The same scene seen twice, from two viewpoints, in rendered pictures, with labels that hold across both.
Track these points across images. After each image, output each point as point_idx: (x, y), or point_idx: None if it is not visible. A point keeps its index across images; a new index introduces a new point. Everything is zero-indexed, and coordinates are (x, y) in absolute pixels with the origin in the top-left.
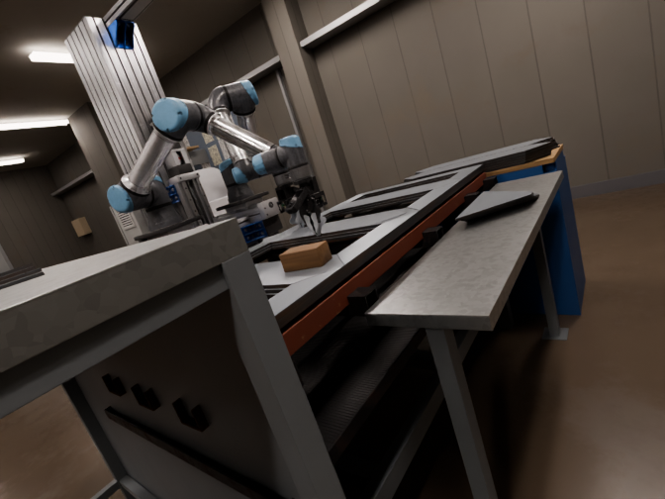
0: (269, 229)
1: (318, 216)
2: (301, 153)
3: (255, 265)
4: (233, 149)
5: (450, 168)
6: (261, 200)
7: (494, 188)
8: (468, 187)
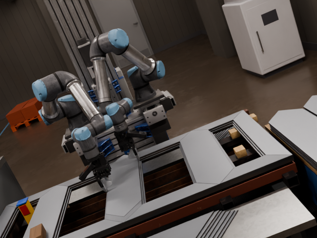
0: (155, 131)
1: (99, 184)
2: (84, 144)
3: (58, 207)
4: (97, 93)
5: (288, 134)
6: (157, 102)
7: (263, 197)
8: (234, 188)
